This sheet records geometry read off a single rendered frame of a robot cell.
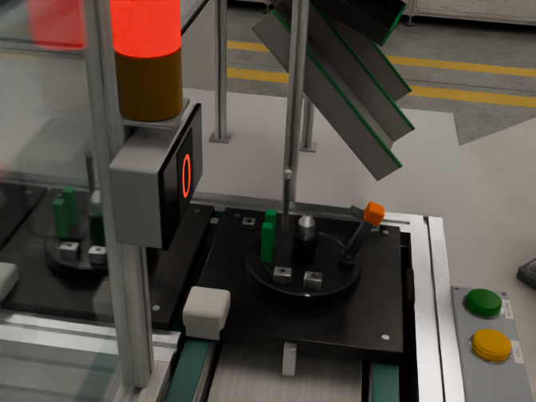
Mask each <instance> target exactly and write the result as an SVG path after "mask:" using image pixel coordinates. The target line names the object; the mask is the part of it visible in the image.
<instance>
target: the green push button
mask: <svg viewBox="0 0 536 402"><path fill-rule="evenodd" d="M502 304H503V303H502V300H501V298H500V297H499V296H498V295H497V294H496V293H494V292H492V291H490V290H486V289H475V290H471V291H470V292H469V293H468V294H467V299H466V305H467V307H468V309H469V310H471V311H472V312H473V313H476V314H478V315H480V316H484V317H492V316H495V315H497V314H498V313H499V312H500V310H501V308H502Z"/></svg>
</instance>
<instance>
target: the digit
mask: <svg viewBox="0 0 536 402"><path fill-rule="evenodd" d="M177 159H178V179H179V218H180V219H181V216H182V214H183V212H184V210H185V207H186V206H187V203H188V201H189V199H190V197H191V194H192V192H193V190H194V173H193V142H192V128H191V131H190V132H189V134H188V136H187V138H186V140H185V141H184V143H183V146H182V147H181V149H180V150H179V153H178V155H177Z"/></svg>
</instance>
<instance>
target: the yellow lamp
mask: <svg viewBox="0 0 536 402"><path fill-rule="evenodd" d="M114 55H115V65H116V82H117V92H118V101H119V110H120V114H122V115H123V116H125V117H127V118H129V119H132V120H139V121H158V120H166V119H168V118H171V117H173V116H176V115H177V114H178V113H180V112H181V110H182V109H183V81H182V57H181V46H180V47H179V48H178V49H177V50H176V51H175V52H173V53H169V54H167V55H163V56H159V57H131V56H127V55H124V54H122V53H118V52H115V53H114Z"/></svg>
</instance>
